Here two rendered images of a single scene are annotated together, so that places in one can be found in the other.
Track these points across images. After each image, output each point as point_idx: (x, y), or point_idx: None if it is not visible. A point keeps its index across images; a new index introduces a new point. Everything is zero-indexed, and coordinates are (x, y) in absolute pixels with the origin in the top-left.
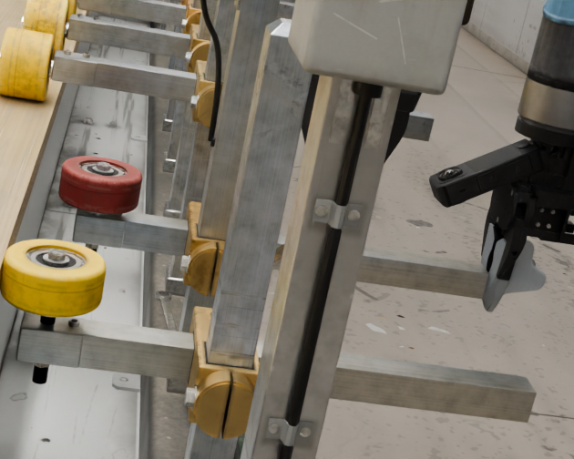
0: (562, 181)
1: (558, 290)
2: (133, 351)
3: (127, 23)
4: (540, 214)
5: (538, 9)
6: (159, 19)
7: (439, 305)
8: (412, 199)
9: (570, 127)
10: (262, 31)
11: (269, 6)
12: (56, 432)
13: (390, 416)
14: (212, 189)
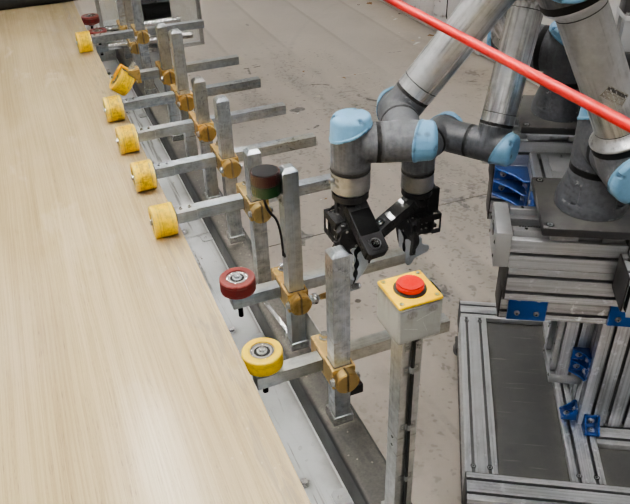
0: (427, 208)
1: None
2: (300, 369)
3: (104, 64)
4: (421, 225)
5: None
6: (181, 132)
7: (329, 164)
8: (287, 93)
9: (427, 191)
10: (295, 210)
11: (295, 200)
12: None
13: (332, 245)
14: (290, 274)
